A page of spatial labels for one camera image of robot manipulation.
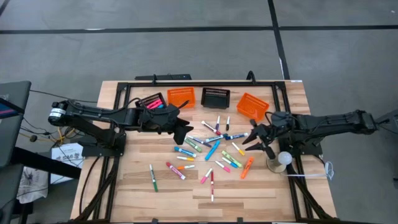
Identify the black frame clamp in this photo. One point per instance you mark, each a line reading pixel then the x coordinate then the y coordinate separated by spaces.
pixel 154 221

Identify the orange highlighter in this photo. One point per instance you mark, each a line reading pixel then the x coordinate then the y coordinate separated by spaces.
pixel 247 167

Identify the white cloth bag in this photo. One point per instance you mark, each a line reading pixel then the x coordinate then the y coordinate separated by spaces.
pixel 32 185

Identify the yellow-green highlighter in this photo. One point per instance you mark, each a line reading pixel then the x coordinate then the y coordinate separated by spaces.
pixel 231 159

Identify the black aluminium table frame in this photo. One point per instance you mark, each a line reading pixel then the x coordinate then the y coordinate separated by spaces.
pixel 202 84

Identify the black bar device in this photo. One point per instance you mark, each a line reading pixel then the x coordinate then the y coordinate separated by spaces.
pixel 164 77

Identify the small yellow marker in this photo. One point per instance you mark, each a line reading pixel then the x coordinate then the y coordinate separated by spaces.
pixel 185 158
pixel 238 149

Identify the red Expo marker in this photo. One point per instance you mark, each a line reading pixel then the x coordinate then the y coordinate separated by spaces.
pixel 211 127

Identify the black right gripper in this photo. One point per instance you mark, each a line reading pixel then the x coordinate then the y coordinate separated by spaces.
pixel 270 137

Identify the teal Expo marker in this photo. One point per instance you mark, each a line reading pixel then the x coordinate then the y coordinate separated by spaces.
pixel 185 152

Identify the small pink marker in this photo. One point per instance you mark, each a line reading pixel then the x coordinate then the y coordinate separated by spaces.
pixel 223 166
pixel 206 176

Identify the magenta Expo marker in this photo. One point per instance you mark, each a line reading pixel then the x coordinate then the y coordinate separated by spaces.
pixel 175 170

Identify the light blue highlighter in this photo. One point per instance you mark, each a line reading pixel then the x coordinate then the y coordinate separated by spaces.
pixel 212 150
pixel 161 106

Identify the brass lamp white bulb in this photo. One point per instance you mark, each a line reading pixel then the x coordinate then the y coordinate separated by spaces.
pixel 284 158

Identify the small orange marker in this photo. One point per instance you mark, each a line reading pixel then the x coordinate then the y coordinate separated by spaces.
pixel 186 167

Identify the small purple marker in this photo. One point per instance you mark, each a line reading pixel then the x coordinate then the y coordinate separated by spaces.
pixel 217 122

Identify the thin green marker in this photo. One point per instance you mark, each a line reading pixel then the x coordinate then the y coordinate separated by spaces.
pixel 153 178

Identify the black plastic basket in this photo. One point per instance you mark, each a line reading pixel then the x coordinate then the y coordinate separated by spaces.
pixel 215 100
pixel 146 100

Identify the thin red marker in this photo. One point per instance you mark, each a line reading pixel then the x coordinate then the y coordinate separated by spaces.
pixel 212 186

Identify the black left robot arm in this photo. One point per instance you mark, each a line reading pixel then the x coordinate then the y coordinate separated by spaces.
pixel 93 113

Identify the dark green Expo marker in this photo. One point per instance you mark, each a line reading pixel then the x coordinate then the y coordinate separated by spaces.
pixel 214 138

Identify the small light blue marker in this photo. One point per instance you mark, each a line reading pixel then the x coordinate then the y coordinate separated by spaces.
pixel 230 162

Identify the black beam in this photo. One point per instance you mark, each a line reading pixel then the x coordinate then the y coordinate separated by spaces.
pixel 46 163

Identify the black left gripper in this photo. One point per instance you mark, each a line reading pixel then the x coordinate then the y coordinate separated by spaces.
pixel 158 119

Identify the pink highlighter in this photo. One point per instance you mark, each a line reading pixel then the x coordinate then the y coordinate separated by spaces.
pixel 153 103
pixel 156 105

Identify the orange plastic basket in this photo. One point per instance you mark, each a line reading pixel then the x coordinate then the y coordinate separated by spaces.
pixel 181 96
pixel 252 107

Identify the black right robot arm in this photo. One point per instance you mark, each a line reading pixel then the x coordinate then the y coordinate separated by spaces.
pixel 326 123

